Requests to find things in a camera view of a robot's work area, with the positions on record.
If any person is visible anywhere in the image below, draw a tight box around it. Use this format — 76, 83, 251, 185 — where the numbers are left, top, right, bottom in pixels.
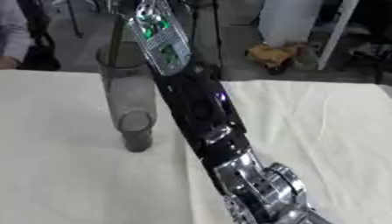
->
0, 0, 36, 70

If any dark chair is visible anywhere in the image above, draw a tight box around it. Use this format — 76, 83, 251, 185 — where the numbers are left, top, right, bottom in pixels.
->
347, 40, 392, 86

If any white column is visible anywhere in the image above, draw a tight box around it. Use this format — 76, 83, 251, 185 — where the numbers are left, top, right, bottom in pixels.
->
255, 0, 325, 48

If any white slanted pole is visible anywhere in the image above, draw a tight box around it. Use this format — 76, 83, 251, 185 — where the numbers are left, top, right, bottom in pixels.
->
317, 0, 361, 71

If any black tripod leg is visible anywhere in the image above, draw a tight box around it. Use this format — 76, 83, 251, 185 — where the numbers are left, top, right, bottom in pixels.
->
209, 0, 226, 81
64, 0, 86, 39
105, 11, 126, 69

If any black bag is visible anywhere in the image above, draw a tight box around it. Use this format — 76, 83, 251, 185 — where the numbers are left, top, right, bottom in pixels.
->
17, 0, 63, 72

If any grey glass vase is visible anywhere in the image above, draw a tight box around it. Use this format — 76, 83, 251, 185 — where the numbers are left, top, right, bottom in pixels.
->
94, 43, 158, 153

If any person's hand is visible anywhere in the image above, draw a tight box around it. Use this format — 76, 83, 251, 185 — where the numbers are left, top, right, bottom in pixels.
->
0, 56, 22, 70

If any yellow brown bag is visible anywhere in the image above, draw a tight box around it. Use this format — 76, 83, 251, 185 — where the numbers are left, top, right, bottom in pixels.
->
245, 42, 304, 74

